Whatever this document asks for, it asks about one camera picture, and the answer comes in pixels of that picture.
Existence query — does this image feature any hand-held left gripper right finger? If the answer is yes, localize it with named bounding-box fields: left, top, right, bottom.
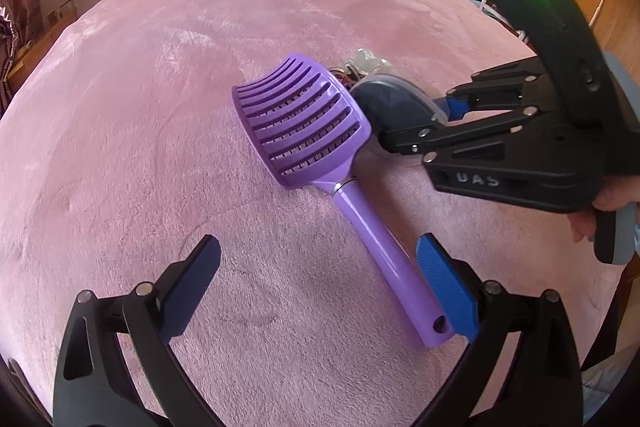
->
left=416, top=233, right=583, bottom=427

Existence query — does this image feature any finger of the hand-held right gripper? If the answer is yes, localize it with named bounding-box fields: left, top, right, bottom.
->
left=377, top=106, right=568, bottom=158
left=442, top=56, right=557, bottom=122

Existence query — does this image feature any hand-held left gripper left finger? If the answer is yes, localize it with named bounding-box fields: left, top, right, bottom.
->
left=52, top=234, right=222, bottom=427

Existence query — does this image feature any navy powder puff case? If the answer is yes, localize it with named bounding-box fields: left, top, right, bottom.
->
left=348, top=74, right=448, bottom=168

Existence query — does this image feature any purple hairbrush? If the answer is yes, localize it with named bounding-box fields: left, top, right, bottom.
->
left=231, top=53, right=455, bottom=349

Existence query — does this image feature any person's right hand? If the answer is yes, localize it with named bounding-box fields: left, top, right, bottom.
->
left=570, top=176, right=640, bottom=243

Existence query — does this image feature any clear plastic hair claw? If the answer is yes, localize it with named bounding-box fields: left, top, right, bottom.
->
left=327, top=48, right=396, bottom=85

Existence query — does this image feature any pink blanket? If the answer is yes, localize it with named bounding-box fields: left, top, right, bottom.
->
left=0, top=0, right=631, bottom=427

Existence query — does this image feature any person's light blue jacket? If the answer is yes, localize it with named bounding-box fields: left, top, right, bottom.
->
left=580, top=342, right=640, bottom=427

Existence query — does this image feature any wooden nightstand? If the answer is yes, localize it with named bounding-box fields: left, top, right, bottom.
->
left=7, top=0, right=78, bottom=82

